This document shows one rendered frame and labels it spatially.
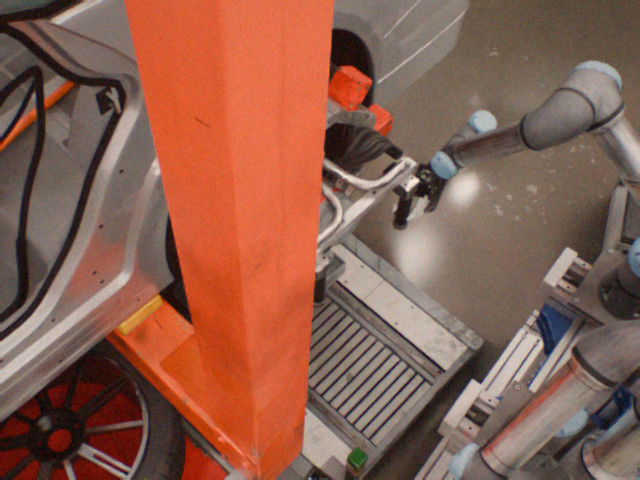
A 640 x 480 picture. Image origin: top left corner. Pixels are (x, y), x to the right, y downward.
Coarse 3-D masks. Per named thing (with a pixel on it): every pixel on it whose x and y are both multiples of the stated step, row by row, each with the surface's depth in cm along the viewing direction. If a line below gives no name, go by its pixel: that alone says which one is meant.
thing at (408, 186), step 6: (390, 168) 215; (384, 174) 214; (408, 180) 213; (414, 180) 213; (402, 186) 212; (408, 186) 212; (414, 186) 213; (396, 192) 215; (402, 192) 213; (408, 192) 212; (414, 192) 216; (402, 198) 215
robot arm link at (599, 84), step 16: (592, 64) 191; (576, 80) 188; (592, 80) 188; (608, 80) 189; (592, 96) 186; (608, 96) 189; (592, 112) 186; (608, 112) 189; (592, 128) 192; (608, 128) 192; (624, 128) 192; (608, 144) 194; (624, 144) 193; (624, 160) 195; (624, 176) 198
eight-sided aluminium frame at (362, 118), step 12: (336, 108) 203; (360, 108) 221; (336, 120) 205; (348, 120) 211; (360, 120) 217; (372, 120) 222; (348, 144) 235; (360, 168) 238; (336, 180) 242; (348, 192) 243
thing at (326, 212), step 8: (328, 184) 216; (336, 192) 215; (320, 200) 212; (344, 200) 214; (320, 208) 212; (328, 208) 211; (344, 208) 212; (320, 216) 212; (328, 216) 211; (320, 224) 213; (336, 240) 217; (344, 240) 221
